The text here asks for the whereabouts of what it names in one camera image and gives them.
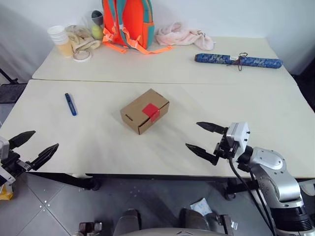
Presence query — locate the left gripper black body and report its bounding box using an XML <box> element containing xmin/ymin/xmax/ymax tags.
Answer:
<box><xmin>0</xmin><ymin>147</ymin><xmax>34</xmax><ymax>178</ymax></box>

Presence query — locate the tan paper cup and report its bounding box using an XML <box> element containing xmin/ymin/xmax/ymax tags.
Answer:
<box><xmin>55</xmin><ymin>40</ymin><xmax>73</xmax><ymax>59</ymax></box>

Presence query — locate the black furniture piece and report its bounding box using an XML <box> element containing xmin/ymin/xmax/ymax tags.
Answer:
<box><xmin>294</xmin><ymin>56</ymin><xmax>315</xmax><ymax>111</ymax></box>

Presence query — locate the orange teal backpack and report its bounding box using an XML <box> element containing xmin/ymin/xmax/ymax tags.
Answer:
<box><xmin>101</xmin><ymin>0</ymin><xmax>174</xmax><ymax>55</ymax></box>

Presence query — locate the brown cardboard box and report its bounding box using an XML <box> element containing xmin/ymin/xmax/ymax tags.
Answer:
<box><xmin>120</xmin><ymin>88</ymin><xmax>170</xmax><ymax>136</ymax></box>

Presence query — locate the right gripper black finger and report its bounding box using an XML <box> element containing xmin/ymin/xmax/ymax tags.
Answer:
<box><xmin>196</xmin><ymin>121</ymin><xmax>228</xmax><ymax>135</ymax></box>
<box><xmin>185</xmin><ymin>143</ymin><xmax>220</xmax><ymax>166</ymax></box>

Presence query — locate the dark rounded shape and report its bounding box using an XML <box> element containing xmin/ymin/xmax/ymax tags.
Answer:
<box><xmin>115</xmin><ymin>208</ymin><xmax>142</xmax><ymax>232</ymax></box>
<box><xmin>178</xmin><ymin>207</ymin><xmax>210</xmax><ymax>231</ymax></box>

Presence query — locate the white tape roll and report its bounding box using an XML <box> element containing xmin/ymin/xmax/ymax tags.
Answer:
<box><xmin>72</xmin><ymin>50</ymin><xmax>93</xmax><ymax>62</ymax></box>

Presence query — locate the white paper cup stack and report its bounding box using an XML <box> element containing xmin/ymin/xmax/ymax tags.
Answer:
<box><xmin>47</xmin><ymin>25</ymin><xmax>69</xmax><ymax>45</ymax></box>

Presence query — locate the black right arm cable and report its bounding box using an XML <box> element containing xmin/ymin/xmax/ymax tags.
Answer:
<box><xmin>228</xmin><ymin>152</ymin><xmax>278</xmax><ymax>236</ymax></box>

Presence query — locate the black mat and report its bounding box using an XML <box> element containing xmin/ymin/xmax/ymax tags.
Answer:
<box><xmin>0</xmin><ymin>83</ymin><xmax>28</xmax><ymax>104</ymax></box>

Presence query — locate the blue patterned folded umbrella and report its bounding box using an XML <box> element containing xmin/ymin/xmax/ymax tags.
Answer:
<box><xmin>194</xmin><ymin>51</ymin><xmax>284</xmax><ymax>72</ymax></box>

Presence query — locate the black stand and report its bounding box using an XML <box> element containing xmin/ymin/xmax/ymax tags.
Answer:
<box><xmin>0</xmin><ymin>67</ymin><xmax>19</xmax><ymax>86</ymax></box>

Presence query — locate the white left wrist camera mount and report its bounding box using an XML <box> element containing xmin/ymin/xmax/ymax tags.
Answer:
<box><xmin>0</xmin><ymin>136</ymin><xmax>16</xmax><ymax>187</ymax></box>

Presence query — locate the red tape patch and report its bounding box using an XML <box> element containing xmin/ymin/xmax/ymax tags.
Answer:
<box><xmin>142</xmin><ymin>103</ymin><xmax>160</xmax><ymax>123</ymax></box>

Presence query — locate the beige cloth bag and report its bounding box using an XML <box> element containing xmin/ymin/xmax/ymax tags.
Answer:
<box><xmin>64</xmin><ymin>24</ymin><xmax>102</xmax><ymax>54</ymax></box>

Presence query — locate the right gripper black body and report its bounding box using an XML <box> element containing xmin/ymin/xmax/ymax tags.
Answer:
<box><xmin>213</xmin><ymin>127</ymin><xmax>243</xmax><ymax>160</ymax></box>

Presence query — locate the white packet with blue print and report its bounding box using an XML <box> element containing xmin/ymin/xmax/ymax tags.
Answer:
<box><xmin>189</xmin><ymin>198</ymin><xmax>213</xmax><ymax>217</ymax></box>

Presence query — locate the yellow-green tennis ball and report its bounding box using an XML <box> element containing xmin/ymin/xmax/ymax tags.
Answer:
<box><xmin>91</xmin><ymin>25</ymin><xmax>104</xmax><ymax>40</ymax></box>

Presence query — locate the blue-handled tool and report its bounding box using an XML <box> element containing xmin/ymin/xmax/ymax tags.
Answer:
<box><xmin>64</xmin><ymin>92</ymin><xmax>79</xmax><ymax>117</ymax></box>

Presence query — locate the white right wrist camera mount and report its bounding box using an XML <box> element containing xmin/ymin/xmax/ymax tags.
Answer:
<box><xmin>225</xmin><ymin>121</ymin><xmax>251</xmax><ymax>153</ymax></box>

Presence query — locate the grey metal bracket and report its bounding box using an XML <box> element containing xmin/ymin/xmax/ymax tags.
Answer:
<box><xmin>78</xmin><ymin>221</ymin><xmax>103</xmax><ymax>236</ymax></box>
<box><xmin>216</xmin><ymin>213</ymin><xmax>238</xmax><ymax>234</ymax></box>

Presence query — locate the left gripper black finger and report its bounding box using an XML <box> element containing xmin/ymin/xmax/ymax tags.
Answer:
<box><xmin>9</xmin><ymin>130</ymin><xmax>36</xmax><ymax>150</ymax></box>
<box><xmin>31</xmin><ymin>143</ymin><xmax>60</xmax><ymax>172</ymax></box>

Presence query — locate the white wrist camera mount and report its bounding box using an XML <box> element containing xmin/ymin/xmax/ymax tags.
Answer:
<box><xmin>225</xmin><ymin>121</ymin><xmax>251</xmax><ymax>153</ymax></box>
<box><xmin>0</xmin><ymin>136</ymin><xmax>16</xmax><ymax>187</ymax></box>

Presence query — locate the pink fluffy towel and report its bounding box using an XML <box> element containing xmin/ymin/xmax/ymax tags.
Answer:
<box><xmin>154</xmin><ymin>21</ymin><xmax>217</xmax><ymax>52</ymax></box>

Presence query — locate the black table leg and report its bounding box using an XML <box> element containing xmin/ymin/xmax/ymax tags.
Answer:
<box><xmin>225</xmin><ymin>178</ymin><xmax>259</xmax><ymax>200</ymax></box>

